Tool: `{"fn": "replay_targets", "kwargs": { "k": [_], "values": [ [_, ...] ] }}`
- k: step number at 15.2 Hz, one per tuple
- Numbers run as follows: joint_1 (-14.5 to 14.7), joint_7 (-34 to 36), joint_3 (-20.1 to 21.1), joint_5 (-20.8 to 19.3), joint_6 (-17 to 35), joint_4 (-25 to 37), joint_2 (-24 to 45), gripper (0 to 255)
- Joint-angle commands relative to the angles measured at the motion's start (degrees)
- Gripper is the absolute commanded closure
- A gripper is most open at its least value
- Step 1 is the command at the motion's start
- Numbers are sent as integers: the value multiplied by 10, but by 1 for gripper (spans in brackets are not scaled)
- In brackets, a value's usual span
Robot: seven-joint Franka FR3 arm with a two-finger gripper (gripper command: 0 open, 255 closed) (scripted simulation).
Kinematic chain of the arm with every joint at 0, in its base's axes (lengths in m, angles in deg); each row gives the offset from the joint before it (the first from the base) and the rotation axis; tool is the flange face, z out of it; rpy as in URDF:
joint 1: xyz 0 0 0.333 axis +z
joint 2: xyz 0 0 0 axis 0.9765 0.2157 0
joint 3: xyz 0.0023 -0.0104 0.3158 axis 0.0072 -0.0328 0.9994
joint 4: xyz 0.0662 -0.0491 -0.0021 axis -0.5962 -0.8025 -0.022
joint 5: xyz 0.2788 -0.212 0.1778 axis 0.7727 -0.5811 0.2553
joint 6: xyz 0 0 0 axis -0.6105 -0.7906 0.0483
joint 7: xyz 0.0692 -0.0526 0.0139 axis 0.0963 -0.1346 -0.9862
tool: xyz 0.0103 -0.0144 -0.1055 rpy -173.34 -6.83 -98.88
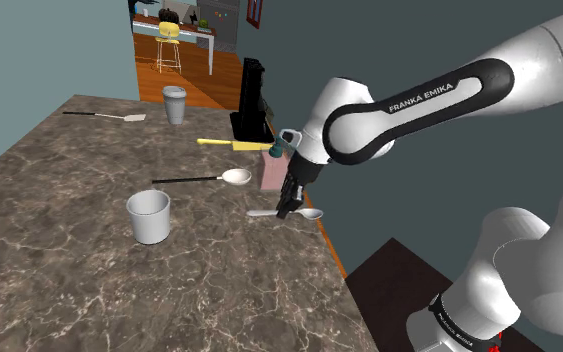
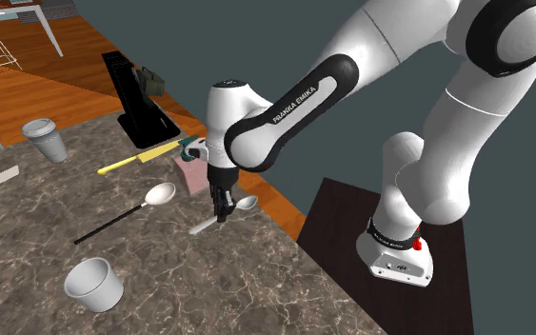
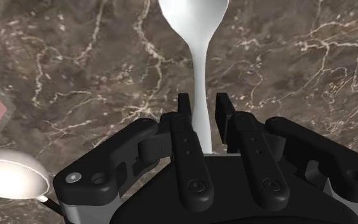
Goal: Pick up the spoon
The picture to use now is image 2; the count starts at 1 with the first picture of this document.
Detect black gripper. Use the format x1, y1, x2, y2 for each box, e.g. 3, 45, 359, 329
207, 165, 240, 224

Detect small white spoon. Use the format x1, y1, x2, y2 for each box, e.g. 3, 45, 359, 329
188, 195, 259, 236

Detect pink box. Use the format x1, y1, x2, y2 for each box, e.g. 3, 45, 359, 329
174, 156, 210, 196

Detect teal and white spray bottle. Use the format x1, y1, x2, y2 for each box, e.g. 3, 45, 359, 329
177, 134, 209, 164

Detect yellow knife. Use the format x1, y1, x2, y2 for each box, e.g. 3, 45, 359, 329
96, 140, 183, 176

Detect black knife block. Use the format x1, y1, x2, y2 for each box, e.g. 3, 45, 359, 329
101, 50, 182, 150

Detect dark green bag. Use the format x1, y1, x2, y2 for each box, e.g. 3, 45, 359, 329
130, 66, 166, 99

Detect white mug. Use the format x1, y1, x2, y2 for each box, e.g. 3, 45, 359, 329
63, 256, 126, 314

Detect grey paper cup with lid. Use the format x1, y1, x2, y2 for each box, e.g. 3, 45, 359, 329
21, 118, 69, 165

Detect dark wooden robot stand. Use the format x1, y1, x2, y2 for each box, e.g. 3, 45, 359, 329
296, 177, 476, 335

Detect grey table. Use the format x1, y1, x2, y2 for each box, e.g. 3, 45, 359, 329
0, 0, 79, 59

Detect white ladle with black handle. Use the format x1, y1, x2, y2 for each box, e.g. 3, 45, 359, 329
73, 182, 177, 246

